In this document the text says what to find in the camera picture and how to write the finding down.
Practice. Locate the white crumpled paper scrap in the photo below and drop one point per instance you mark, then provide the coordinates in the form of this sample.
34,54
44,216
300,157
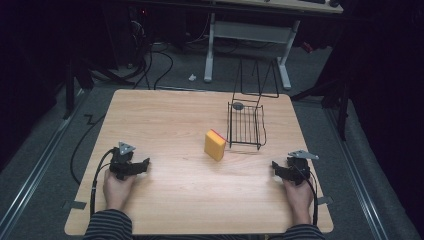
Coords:
192,77

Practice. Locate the white-legged desk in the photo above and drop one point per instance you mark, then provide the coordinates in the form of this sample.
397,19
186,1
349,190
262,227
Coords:
256,36

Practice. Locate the person's striped sleeve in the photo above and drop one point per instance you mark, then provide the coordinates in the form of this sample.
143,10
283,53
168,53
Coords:
108,225
298,232

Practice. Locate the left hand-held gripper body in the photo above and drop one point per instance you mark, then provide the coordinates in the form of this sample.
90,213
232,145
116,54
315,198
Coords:
123,161

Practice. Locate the grey tape piece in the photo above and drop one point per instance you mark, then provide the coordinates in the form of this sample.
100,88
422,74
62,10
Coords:
77,205
325,200

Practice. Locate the person's right hand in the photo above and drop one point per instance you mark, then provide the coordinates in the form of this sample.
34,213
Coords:
299,200

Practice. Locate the yellow sponge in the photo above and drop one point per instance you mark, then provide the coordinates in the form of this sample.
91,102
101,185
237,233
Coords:
215,145

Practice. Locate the person's left striped sleeve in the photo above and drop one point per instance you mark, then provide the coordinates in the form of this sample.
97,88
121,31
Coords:
108,225

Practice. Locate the black stand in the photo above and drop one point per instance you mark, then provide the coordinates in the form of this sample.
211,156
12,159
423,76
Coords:
78,76
333,96

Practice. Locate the person's right striped sleeve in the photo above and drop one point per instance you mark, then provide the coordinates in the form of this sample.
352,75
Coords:
298,232

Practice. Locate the person's left hand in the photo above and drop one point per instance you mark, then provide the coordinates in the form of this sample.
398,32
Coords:
116,191

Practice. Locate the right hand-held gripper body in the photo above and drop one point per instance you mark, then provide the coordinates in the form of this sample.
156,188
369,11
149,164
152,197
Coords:
296,166

